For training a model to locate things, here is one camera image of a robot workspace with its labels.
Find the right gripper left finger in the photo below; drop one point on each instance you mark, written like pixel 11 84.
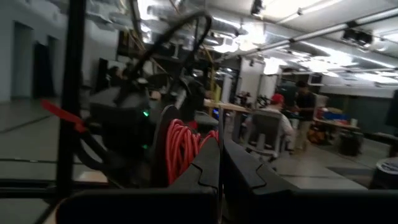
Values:
pixel 140 208

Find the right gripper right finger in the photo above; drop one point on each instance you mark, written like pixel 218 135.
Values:
pixel 295 208

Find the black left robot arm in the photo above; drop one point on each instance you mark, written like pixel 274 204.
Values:
pixel 124 133

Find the light wooden desk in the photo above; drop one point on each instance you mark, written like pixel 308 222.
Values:
pixel 227 106

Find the grey mesh office chair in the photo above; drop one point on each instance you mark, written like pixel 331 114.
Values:
pixel 265 124

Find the person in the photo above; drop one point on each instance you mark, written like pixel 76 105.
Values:
pixel 276 99
pixel 304 102

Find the black round bin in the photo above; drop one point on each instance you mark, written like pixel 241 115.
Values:
pixel 349 143

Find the cluttered wooden desk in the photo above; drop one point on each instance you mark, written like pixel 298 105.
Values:
pixel 335 123

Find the red zip tie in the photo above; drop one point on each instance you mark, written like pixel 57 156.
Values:
pixel 62 113

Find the black monitor screen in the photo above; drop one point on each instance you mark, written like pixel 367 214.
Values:
pixel 392 109

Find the black camera cluster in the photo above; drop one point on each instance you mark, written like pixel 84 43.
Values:
pixel 257 7

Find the black aluminium table frame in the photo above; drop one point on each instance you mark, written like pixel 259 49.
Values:
pixel 71 62

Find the black frame crossbeam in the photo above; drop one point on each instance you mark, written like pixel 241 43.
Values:
pixel 323 31

